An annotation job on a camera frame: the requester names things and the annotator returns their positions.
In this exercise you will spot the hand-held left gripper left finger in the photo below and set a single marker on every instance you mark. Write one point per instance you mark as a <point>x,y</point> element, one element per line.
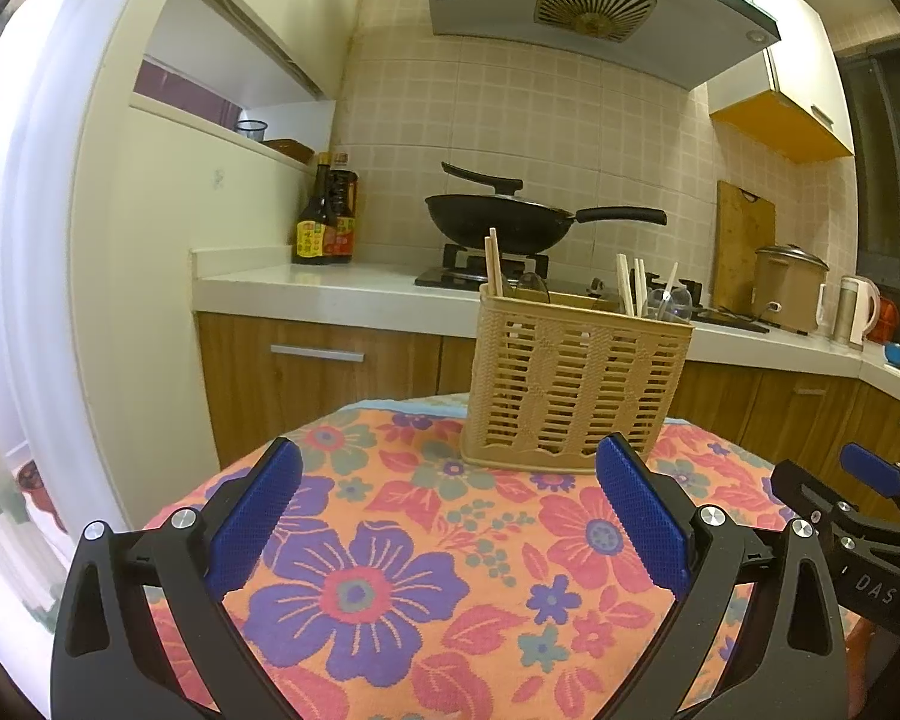
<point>259,510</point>

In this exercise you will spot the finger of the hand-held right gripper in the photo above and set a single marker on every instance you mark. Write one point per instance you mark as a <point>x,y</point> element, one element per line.
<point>795,484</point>
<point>874,469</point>

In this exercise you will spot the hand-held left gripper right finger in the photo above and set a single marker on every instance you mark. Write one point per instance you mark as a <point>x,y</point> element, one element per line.
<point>645,517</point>

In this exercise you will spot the beige plastic utensil basket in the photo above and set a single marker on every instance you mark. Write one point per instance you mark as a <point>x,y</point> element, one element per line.
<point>570,382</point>

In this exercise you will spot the small blue bowl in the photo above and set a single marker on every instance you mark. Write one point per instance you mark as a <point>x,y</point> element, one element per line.
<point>896,354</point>

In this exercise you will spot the wooden base cabinets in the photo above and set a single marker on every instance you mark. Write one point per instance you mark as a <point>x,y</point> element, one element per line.
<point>307,390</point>

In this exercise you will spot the orange-red container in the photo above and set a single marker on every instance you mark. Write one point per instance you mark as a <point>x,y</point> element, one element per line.
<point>889,315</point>

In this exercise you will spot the white electric kettle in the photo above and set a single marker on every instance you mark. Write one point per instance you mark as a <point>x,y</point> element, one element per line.
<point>851,315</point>

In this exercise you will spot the brown rice cooker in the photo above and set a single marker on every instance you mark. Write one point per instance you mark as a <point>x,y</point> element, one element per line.
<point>787,292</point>

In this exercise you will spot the floral tablecloth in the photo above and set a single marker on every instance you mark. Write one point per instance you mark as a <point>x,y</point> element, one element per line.
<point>435,615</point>

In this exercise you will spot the white kitchen countertop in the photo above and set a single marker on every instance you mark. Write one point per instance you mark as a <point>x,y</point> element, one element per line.
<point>307,281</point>

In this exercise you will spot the white chopstick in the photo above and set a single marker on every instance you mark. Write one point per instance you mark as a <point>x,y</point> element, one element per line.
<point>671,281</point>

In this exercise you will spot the wooden cutting board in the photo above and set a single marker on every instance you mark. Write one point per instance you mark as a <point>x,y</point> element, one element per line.
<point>742,240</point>

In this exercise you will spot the tall dark sauce bottle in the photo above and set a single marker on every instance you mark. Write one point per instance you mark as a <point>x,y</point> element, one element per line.
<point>313,232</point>

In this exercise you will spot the black gas stove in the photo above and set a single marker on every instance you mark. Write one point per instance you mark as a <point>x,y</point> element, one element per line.
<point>439,279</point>

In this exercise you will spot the dark window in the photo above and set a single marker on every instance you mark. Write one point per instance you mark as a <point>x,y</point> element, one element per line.
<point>892,165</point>

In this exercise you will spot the black wok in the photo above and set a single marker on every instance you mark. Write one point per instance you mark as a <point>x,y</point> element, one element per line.
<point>495,225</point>

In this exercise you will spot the brown tray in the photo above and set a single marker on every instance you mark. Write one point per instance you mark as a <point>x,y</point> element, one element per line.
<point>291,148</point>

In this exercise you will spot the black mesh cup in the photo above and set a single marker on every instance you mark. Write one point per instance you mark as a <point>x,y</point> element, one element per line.
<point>253,131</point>

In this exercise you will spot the grey range hood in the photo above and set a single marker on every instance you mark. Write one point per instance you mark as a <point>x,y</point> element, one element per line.
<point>495,7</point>

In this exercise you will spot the white and yellow wall cabinet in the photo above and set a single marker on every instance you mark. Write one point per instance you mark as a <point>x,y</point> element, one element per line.
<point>795,52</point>

